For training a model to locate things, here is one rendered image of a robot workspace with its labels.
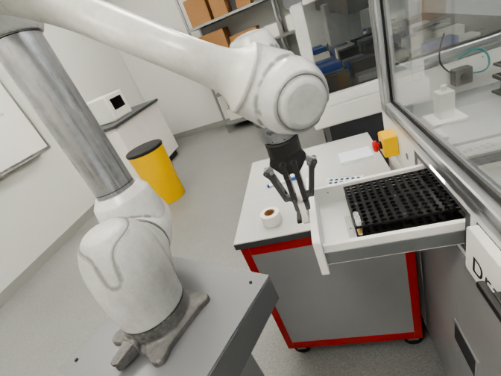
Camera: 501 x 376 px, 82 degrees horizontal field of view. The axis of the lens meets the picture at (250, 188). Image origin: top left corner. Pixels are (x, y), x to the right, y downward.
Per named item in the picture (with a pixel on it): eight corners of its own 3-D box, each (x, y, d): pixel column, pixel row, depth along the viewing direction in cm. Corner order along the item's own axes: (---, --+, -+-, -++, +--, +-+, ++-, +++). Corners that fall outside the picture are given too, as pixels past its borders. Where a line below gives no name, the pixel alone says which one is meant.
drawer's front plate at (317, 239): (322, 276, 68) (312, 242, 63) (313, 205, 93) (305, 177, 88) (329, 275, 68) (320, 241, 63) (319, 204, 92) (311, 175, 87)
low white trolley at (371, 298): (291, 362, 135) (232, 244, 100) (291, 262, 187) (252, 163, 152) (428, 352, 120) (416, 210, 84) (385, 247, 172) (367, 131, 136)
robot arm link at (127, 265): (110, 348, 59) (43, 271, 50) (127, 288, 76) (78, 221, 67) (184, 315, 60) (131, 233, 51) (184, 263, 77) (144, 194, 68)
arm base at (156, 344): (98, 359, 66) (83, 343, 63) (165, 284, 81) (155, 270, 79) (145, 389, 55) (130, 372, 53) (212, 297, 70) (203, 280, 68)
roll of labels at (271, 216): (271, 230, 99) (267, 221, 97) (259, 223, 105) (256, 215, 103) (285, 218, 101) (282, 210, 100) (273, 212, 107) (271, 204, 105)
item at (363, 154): (341, 165, 118) (341, 163, 117) (338, 157, 125) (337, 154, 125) (373, 158, 115) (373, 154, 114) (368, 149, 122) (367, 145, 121)
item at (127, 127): (109, 198, 407) (53, 117, 349) (147, 160, 501) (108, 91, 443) (151, 188, 383) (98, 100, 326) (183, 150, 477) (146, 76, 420)
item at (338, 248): (328, 265, 68) (322, 247, 66) (318, 203, 90) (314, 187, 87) (529, 234, 58) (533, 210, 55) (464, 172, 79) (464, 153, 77)
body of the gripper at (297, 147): (260, 148, 61) (273, 184, 65) (300, 137, 59) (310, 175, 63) (262, 135, 67) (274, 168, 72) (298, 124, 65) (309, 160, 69)
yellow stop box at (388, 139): (383, 159, 97) (380, 139, 94) (377, 150, 104) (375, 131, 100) (399, 155, 96) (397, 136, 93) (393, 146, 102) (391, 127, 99)
